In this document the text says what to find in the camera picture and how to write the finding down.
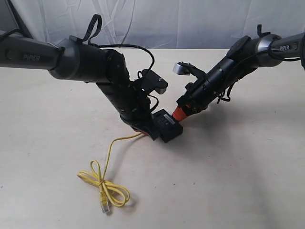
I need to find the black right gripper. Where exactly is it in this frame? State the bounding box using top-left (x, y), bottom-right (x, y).
top-left (172, 58), bottom-right (236, 122)

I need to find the black network switch box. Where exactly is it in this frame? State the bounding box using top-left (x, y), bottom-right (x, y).
top-left (153, 109), bottom-right (183, 143)

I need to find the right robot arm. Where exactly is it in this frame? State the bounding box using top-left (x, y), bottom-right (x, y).
top-left (173, 24), bottom-right (305, 121)

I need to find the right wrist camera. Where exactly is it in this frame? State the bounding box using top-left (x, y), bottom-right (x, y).
top-left (173, 62), bottom-right (206, 79)

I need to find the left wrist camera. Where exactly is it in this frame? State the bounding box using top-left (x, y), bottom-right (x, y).
top-left (133, 69), bottom-right (168, 95)

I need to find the yellow ethernet cable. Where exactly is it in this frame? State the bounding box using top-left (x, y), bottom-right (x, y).
top-left (76, 132), bottom-right (143, 214)

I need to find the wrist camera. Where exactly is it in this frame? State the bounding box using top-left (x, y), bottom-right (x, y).
top-left (173, 62), bottom-right (206, 79)
top-left (133, 69), bottom-right (168, 95)

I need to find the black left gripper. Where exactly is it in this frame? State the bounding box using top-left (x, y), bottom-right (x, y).
top-left (96, 76), bottom-right (159, 140)

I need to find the white backdrop curtain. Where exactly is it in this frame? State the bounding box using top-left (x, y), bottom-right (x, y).
top-left (12, 0), bottom-right (305, 49)

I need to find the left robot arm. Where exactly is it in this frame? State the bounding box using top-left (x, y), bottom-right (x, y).
top-left (0, 14), bottom-right (160, 140)

